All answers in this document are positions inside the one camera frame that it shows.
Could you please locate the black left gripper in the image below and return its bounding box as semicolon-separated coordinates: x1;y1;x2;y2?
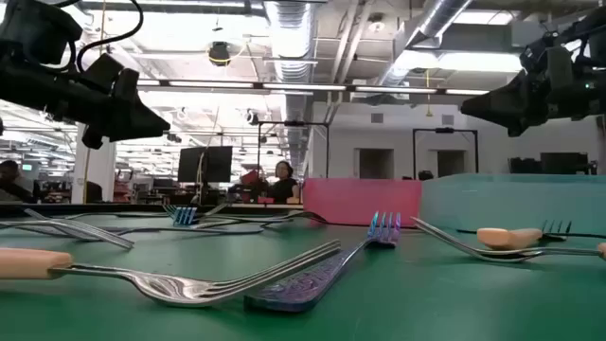
0;65;170;151

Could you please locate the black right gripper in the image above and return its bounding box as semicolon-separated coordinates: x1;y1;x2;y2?
461;45;606;138

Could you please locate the wooden handled silver fork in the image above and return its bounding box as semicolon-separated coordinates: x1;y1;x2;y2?
476;226;544;251
0;239;342;309
0;218;136;251
410;216;606;264

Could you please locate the iridescent rainbow fork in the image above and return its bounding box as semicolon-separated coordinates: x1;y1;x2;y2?
162;204;295;227
243;211;402;314

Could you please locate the black fork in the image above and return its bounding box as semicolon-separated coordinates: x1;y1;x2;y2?
455;220;606;241
207;210;329;224

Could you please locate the white building column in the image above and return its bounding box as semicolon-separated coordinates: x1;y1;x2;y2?
70;123;117;205

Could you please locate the dark wide monitor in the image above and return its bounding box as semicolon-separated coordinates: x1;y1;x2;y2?
540;152;590;175

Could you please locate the teal plastic bin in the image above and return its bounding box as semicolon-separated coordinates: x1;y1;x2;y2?
419;172;606;238

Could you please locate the black computer monitor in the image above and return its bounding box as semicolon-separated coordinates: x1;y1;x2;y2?
177;145;234;184

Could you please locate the pink plastic bin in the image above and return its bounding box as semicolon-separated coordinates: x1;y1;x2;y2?
302;177;423;227

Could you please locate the overhead LED light bar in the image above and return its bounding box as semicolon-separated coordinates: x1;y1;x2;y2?
134;78;491;98

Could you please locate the green table mat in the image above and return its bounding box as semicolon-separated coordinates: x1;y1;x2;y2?
0;210;606;341

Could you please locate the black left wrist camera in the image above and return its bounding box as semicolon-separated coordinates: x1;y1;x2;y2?
79;52;127;99

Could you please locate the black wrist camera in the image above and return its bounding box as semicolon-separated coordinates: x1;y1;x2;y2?
519;33;553;73
79;52;127;99

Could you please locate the black metal frame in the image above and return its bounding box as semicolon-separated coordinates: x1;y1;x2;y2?
257;120;331;180
412;126;480;181

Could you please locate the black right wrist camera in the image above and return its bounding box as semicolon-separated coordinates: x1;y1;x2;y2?
519;33;553;73

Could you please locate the silver ribbed ventilation duct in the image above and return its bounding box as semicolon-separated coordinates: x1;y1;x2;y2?
262;0;317;167
378;0;474;89

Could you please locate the black overhead camera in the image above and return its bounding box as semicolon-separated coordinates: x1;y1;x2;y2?
207;41;233;67

